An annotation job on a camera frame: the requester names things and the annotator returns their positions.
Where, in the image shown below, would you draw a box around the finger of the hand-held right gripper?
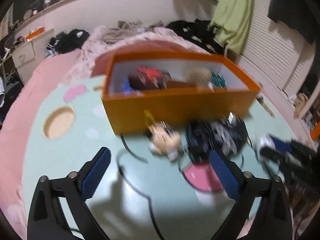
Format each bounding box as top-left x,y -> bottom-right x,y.
269,135 -> 294,153
259,146 -> 290,164

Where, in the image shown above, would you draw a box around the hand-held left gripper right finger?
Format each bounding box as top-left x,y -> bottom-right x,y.
209,149 -> 293,240

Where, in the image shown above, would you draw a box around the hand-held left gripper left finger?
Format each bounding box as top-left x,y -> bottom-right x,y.
27,147 -> 111,240

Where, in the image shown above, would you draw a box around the small white object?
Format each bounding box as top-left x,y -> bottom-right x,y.
259,134 -> 274,150

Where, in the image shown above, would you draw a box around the black leather lace garment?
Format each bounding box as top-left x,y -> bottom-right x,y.
185,120 -> 248,164

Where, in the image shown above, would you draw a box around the cartoon boy figurine keychain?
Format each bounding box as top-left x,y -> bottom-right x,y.
143,109 -> 183,162

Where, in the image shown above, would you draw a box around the orange cardboard box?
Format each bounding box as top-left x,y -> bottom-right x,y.
101,51 -> 262,135

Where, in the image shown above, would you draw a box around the teal toy car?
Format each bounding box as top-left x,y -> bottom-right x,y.
210,70 -> 228,89

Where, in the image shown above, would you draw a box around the blue tin box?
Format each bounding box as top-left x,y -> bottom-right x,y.
121,79 -> 144,95

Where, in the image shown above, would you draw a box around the brown white furry tail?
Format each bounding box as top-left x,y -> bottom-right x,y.
185,67 -> 213,89

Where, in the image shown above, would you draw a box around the brown drink carton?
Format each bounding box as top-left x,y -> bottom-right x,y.
164,79 -> 198,90

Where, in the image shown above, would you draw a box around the red black patterned box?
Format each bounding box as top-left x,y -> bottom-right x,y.
127,66 -> 170,90

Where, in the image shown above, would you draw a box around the mint green cartoon desktop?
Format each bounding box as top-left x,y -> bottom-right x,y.
21,75 -> 310,240

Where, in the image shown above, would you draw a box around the beige cloth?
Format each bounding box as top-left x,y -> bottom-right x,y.
294,92 -> 309,117

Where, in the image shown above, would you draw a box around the white louvered doors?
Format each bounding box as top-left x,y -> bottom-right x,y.
237,2 -> 315,93

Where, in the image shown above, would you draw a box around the pink bed sheet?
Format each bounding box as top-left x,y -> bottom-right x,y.
0,50 -> 83,230

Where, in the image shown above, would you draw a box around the pink fluffy blanket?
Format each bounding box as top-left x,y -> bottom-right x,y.
70,25 -> 210,80

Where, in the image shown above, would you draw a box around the black clothes pile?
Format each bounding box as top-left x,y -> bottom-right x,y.
46,29 -> 90,54
166,19 -> 225,54

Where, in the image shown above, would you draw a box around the white drawer cabinet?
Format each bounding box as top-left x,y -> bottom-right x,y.
11,41 -> 37,74

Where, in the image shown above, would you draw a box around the green hanging cloth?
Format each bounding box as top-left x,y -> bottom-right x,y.
210,0 -> 255,54

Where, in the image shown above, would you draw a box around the dark hanging cloth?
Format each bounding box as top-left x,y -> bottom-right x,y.
267,0 -> 318,44

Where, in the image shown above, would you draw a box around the orange tissue box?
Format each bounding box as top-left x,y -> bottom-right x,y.
25,26 -> 47,42

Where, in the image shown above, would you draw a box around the beige knit blanket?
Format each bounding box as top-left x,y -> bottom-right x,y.
105,20 -> 165,43

